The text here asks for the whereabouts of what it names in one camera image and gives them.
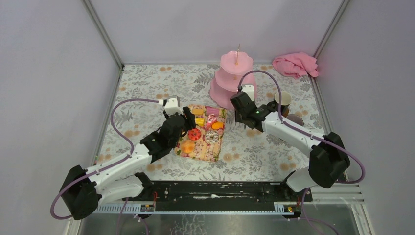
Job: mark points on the floral dessert tray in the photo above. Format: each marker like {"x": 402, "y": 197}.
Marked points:
{"x": 204, "y": 151}

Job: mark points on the pink wafer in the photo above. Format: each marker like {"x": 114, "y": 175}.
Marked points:
{"x": 212, "y": 111}

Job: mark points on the yellow roll cake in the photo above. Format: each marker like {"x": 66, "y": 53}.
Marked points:
{"x": 199, "y": 121}

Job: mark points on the chocolate drizzle donut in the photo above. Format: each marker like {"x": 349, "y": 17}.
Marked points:
{"x": 211, "y": 137}

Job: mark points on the purple mug black handle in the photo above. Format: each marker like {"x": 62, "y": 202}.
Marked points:
{"x": 296, "y": 119}

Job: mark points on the strawberry cream cake slice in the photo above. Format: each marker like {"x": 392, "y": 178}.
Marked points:
{"x": 211, "y": 119}

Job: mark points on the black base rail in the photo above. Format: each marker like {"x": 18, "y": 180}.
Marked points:
{"x": 220, "y": 197}

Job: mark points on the orange tart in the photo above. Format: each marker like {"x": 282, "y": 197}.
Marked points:
{"x": 217, "y": 126}

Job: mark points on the pink cloth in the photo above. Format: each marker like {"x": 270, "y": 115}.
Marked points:
{"x": 296, "y": 65}

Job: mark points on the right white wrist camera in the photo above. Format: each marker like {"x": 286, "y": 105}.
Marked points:
{"x": 249, "y": 89}

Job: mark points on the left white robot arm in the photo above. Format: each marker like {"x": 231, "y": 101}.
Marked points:
{"x": 84, "y": 190}

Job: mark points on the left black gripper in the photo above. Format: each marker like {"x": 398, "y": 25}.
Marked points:
{"x": 187, "y": 117}

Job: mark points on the black mug white inside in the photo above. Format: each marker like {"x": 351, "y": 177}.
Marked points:
{"x": 283, "y": 101}

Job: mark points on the pink three-tier cake stand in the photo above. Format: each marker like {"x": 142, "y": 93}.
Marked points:
{"x": 233, "y": 65}

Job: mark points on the tan biscuit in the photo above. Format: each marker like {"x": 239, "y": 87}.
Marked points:
{"x": 197, "y": 111}

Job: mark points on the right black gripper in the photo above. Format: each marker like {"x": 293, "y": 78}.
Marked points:
{"x": 237, "y": 118}

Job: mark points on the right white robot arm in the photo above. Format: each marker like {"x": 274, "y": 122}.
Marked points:
{"x": 327, "y": 161}

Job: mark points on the red donut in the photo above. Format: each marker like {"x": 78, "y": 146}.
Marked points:
{"x": 194, "y": 134}

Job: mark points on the orange round pastry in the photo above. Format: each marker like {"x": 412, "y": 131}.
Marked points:
{"x": 187, "y": 146}

